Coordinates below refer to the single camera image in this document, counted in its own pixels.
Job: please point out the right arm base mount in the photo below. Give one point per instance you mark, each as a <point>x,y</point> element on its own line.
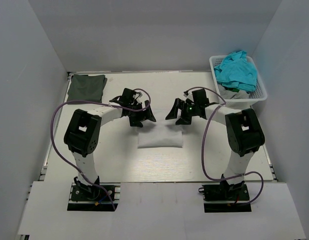
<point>227,196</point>

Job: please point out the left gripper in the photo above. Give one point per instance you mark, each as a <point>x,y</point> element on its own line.
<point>147,114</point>

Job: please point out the turquoise t-shirt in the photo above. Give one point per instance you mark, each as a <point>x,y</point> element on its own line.
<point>235,72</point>

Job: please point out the white t-shirt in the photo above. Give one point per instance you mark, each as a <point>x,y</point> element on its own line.
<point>159,134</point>

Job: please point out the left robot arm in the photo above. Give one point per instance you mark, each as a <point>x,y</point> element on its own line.
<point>83,131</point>

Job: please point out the folded dark green t-shirt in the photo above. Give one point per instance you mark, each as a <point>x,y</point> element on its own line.
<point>87,88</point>

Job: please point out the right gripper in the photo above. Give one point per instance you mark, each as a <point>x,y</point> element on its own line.
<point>179,104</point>

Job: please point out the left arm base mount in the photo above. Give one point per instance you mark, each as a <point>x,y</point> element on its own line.
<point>89,198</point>

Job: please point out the green garment in basket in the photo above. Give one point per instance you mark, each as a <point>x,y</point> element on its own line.
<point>236,90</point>

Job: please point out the grey garment in basket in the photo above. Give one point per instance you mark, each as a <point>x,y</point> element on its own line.
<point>228,94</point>

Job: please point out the white plastic basket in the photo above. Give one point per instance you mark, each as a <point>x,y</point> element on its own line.
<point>260,94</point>

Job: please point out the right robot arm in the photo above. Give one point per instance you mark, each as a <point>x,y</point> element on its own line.
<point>244,133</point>

